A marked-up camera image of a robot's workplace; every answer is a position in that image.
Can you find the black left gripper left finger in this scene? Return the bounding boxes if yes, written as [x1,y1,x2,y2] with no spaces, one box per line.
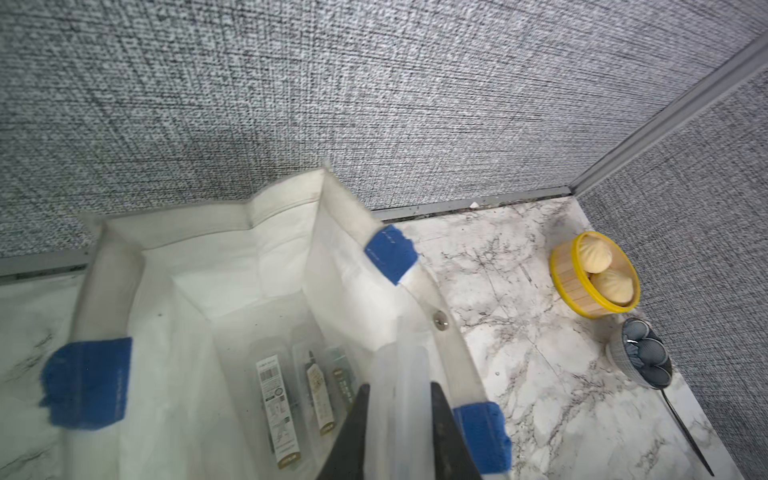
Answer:
[316,384,370,480]

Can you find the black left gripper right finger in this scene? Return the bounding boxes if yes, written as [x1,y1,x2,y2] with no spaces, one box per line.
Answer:
[430,382,482,480]

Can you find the clear compass case white label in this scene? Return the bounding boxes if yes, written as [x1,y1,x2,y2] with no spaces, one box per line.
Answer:
[363,317,437,479]

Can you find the clear compass case barcode label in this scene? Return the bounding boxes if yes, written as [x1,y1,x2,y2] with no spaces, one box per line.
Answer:
[256,355,301,470]

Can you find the dark blue patterned bowl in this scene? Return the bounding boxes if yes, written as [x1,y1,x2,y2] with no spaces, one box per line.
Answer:
[605,317,673,390]

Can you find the yellow rimmed wooden steamer basket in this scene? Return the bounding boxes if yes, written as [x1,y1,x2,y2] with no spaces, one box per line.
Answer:
[549,231,641,319]

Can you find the cream steamed bun near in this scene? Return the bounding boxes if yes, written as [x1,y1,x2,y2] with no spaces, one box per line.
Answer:
[590,268,634,305]

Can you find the cream steamed bun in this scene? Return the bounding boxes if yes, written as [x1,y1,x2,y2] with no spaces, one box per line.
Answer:
[578,235,613,274]
[590,268,634,305]

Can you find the cream steamed bun far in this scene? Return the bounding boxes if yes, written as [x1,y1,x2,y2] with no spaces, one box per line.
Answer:
[578,235,613,274]

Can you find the black spoon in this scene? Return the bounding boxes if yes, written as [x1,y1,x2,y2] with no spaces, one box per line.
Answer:
[660,390,715,477]

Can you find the white canvas bag blue handles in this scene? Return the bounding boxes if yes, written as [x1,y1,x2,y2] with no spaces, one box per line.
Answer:
[41,169,511,479]

